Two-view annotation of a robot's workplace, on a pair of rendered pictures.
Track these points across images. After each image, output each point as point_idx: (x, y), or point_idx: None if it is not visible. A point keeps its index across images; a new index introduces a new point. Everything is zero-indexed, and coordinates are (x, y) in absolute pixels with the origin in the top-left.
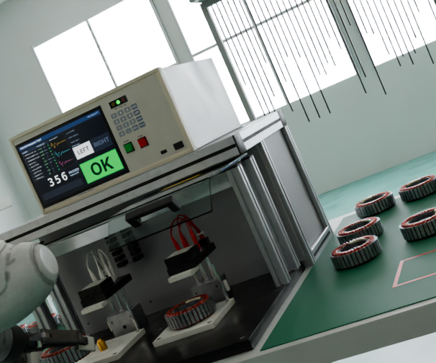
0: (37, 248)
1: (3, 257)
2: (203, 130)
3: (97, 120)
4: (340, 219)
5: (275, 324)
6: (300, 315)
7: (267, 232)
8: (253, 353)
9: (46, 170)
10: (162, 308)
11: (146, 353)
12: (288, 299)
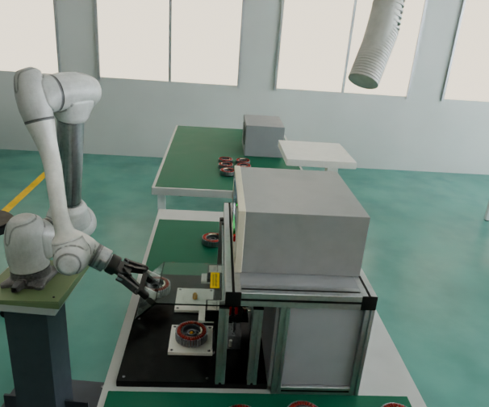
0: (64, 257)
1: (57, 248)
2: (270, 264)
3: (236, 202)
4: (406, 394)
5: (152, 390)
6: (150, 404)
7: (218, 353)
8: (108, 388)
9: (233, 198)
10: None
11: (165, 325)
12: (198, 390)
